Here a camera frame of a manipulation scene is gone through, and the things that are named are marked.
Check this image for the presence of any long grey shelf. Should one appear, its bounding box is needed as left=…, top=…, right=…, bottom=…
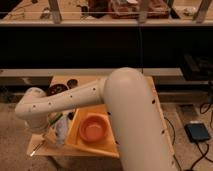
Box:
left=0, top=0, right=213, bottom=27

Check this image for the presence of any small black round object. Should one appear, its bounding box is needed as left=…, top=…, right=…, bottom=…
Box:
left=67, top=112, right=74, bottom=120

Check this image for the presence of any yellow plastic tray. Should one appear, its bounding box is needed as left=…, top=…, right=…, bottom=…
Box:
left=65, top=105, right=119, bottom=158

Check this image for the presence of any orange plastic bowl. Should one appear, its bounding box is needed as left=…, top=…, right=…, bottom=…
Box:
left=79, top=115, right=108, bottom=143

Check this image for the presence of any grey crumpled cloth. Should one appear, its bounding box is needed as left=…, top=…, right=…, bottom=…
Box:
left=55, top=116, right=69, bottom=147

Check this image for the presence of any black foot pedal box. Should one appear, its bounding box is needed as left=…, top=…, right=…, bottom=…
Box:
left=184, top=123, right=211, bottom=142

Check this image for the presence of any black floor cable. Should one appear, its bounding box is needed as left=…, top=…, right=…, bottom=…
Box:
left=163, top=99, right=213, bottom=171

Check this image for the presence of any dark round lid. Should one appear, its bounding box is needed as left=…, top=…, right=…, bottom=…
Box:
left=67, top=79, right=78, bottom=89

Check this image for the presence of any wooden table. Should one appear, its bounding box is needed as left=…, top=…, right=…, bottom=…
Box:
left=27, top=76, right=174, bottom=156

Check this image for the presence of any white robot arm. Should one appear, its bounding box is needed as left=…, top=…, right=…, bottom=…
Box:
left=15, top=67, right=177, bottom=171

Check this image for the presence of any green vegetable toy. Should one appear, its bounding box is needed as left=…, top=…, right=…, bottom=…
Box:
left=49, top=113, right=63, bottom=126

